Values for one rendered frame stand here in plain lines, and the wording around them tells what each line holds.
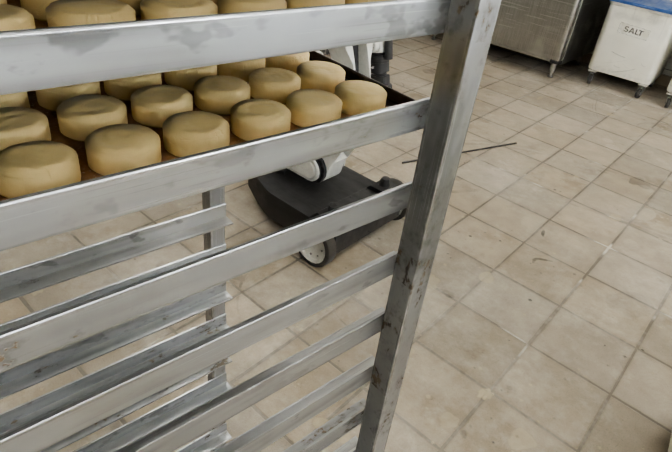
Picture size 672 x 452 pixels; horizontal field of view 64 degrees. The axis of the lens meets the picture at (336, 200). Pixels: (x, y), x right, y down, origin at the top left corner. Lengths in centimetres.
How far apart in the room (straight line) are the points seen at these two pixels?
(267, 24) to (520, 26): 485
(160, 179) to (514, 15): 491
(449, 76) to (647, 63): 471
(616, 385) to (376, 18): 190
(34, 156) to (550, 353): 197
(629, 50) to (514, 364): 358
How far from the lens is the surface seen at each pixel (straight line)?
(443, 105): 50
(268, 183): 244
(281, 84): 51
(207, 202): 97
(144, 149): 39
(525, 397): 199
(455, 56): 48
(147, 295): 42
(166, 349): 113
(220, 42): 35
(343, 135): 45
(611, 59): 523
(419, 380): 190
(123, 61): 33
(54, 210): 35
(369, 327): 65
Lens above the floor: 142
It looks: 32 degrees down
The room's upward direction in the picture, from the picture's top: 7 degrees clockwise
